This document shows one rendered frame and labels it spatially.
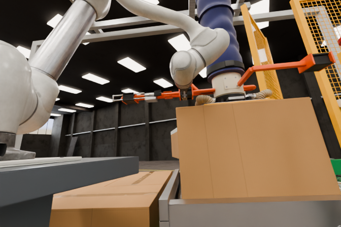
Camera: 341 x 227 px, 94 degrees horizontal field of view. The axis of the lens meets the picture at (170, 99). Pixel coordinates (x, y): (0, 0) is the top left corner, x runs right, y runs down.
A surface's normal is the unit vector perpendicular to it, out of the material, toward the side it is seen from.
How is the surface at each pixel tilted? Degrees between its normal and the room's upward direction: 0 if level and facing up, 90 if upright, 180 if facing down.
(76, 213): 90
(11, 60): 74
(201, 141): 90
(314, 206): 90
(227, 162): 90
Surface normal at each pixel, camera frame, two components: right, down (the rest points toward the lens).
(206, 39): -0.07, -0.11
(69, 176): 0.86, -0.19
